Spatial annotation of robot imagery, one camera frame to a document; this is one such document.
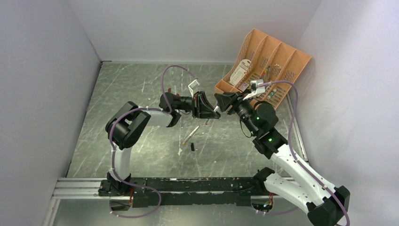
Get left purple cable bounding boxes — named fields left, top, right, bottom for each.
left=110, top=65, right=198, bottom=218

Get white product card package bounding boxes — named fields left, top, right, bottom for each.
left=229, top=59, right=251, bottom=86

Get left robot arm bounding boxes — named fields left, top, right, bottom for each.
left=105, top=91, right=221, bottom=196

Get white pen diagonal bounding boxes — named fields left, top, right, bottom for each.
left=205, top=105, right=219, bottom=125

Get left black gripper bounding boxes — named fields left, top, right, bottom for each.
left=177, top=92, right=221, bottom=121

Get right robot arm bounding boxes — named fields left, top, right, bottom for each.
left=215, top=92, right=350, bottom=226

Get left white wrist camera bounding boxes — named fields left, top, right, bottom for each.
left=188, top=79, right=200, bottom=98

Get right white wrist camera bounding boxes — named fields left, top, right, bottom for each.
left=243, top=79, right=265, bottom=100

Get markers in organizer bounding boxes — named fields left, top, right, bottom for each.
left=259, top=65, right=277, bottom=99

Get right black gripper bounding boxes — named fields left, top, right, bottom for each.
left=215, top=89, right=259, bottom=136

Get aluminium rail frame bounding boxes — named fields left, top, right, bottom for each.
left=51, top=178, right=300, bottom=201

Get orange plastic desk organizer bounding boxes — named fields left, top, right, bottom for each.
left=215, top=29, right=311, bottom=93

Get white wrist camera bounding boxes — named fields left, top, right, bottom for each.
left=188, top=79, right=200, bottom=98
left=243, top=79, right=265, bottom=100

